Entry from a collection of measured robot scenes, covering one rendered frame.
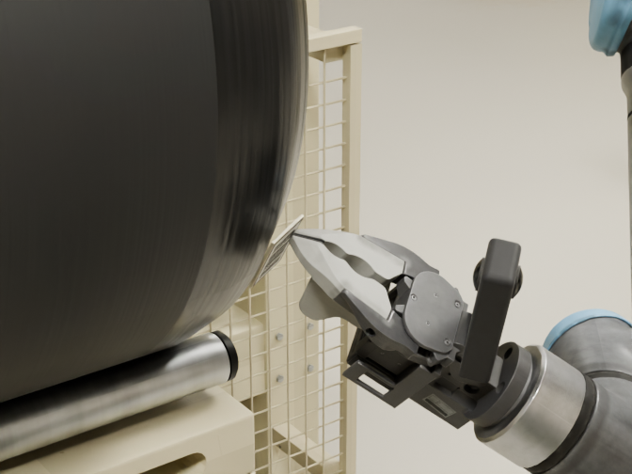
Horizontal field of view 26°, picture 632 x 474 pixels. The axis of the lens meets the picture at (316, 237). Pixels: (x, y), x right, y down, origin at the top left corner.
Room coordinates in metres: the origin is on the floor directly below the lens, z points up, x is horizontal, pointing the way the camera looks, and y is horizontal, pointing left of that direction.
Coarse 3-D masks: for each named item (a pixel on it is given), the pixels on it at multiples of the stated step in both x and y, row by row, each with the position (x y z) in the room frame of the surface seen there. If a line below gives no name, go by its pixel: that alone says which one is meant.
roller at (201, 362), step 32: (160, 352) 0.99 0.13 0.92; (192, 352) 0.99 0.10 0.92; (224, 352) 1.00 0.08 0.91; (64, 384) 0.93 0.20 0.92; (96, 384) 0.94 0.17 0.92; (128, 384) 0.95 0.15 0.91; (160, 384) 0.96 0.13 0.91; (192, 384) 0.98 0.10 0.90; (0, 416) 0.89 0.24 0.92; (32, 416) 0.90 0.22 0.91; (64, 416) 0.91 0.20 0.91; (96, 416) 0.92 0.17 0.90; (128, 416) 0.95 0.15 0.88; (0, 448) 0.88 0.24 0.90; (32, 448) 0.90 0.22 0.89
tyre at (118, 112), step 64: (0, 0) 0.77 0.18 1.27; (64, 0) 0.79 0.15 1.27; (128, 0) 0.81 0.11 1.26; (192, 0) 0.83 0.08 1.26; (256, 0) 0.86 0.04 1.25; (0, 64) 0.76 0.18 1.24; (64, 64) 0.78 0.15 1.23; (128, 64) 0.80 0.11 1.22; (192, 64) 0.83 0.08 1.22; (256, 64) 0.85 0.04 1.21; (0, 128) 0.75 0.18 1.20; (64, 128) 0.77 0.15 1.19; (128, 128) 0.80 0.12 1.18; (192, 128) 0.82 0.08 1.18; (256, 128) 0.85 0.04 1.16; (0, 192) 0.75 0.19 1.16; (64, 192) 0.77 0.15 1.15; (128, 192) 0.80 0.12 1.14; (192, 192) 0.83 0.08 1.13; (256, 192) 0.86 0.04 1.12; (0, 256) 0.76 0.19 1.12; (64, 256) 0.78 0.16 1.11; (128, 256) 0.81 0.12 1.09; (192, 256) 0.85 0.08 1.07; (256, 256) 0.90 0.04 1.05; (0, 320) 0.78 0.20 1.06; (64, 320) 0.80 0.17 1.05; (128, 320) 0.85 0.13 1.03; (192, 320) 0.90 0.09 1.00; (0, 384) 0.82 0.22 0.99
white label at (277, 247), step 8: (296, 224) 0.93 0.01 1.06; (288, 232) 0.93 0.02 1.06; (280, 240) 0.92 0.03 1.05; (288, 240) 0.94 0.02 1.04; (272, 248) 0.91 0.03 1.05; (280, 248) 0.94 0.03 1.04; (264, 256) 0.92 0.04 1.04; (272, 256) 0.93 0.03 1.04; (280, 256) 0.96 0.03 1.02; (264, 264) 0.92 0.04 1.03; (272, 264) 0.95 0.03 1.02; (256, 272) 0.93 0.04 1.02; (264, 272) 0.94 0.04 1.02; (256, 280) 0.93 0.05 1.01
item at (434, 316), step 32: (416, 288) 0.94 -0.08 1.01; (448, 288) 0.95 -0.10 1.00; (416, 320) 0.91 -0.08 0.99; (448, 320) 0.93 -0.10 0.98; (352, 352) 0.94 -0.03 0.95; (384, 352) 0.92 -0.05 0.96; (448, 352) 0.91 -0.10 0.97; (512, 352) 0.94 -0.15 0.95; (384, 384) 0.94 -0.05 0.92; (416, 384) 0.91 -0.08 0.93; (448, 384) 0.94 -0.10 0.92; (480, 384) 0.92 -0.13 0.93; (512, 384) 0.91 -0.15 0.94; (448, 416) 0.94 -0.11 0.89; (480, 416) 0.91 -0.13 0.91
